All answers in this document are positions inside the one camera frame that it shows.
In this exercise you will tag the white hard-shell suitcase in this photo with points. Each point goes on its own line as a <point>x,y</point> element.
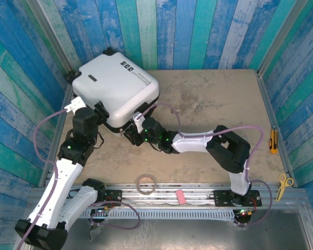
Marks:
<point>114,83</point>

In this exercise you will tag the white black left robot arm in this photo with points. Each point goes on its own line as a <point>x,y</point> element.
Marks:
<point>60,187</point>

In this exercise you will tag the pink eraser block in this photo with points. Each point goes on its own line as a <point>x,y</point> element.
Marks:
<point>180,197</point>

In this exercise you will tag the small circuit board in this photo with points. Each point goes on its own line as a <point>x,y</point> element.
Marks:
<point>101,210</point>
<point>243,213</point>

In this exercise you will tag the grey metal front panel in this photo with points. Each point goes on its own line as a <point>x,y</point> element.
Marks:
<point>198,234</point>

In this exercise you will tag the yellow utility knife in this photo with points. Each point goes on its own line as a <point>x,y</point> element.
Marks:
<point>273,142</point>

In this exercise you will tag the yellow scissors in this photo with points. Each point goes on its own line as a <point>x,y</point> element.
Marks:
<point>280,192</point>

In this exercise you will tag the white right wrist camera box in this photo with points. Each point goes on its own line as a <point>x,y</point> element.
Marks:
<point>137,121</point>

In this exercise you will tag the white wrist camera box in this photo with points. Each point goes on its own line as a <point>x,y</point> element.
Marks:
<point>74,104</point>
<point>137,121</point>

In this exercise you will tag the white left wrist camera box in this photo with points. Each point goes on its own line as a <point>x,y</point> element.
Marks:
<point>74,104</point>

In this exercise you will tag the aluminium side rail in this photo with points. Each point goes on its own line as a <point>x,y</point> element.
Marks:
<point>269,104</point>
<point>58,130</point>

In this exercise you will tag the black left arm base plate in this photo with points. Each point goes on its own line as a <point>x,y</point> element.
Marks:
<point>114,195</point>

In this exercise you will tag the aluminium rail frame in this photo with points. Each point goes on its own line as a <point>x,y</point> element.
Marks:
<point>198,195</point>

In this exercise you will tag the aluminium corner post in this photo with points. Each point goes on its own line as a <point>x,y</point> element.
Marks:
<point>51,39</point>
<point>281,39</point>

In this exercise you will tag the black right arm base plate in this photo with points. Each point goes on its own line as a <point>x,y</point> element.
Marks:
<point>221,199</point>

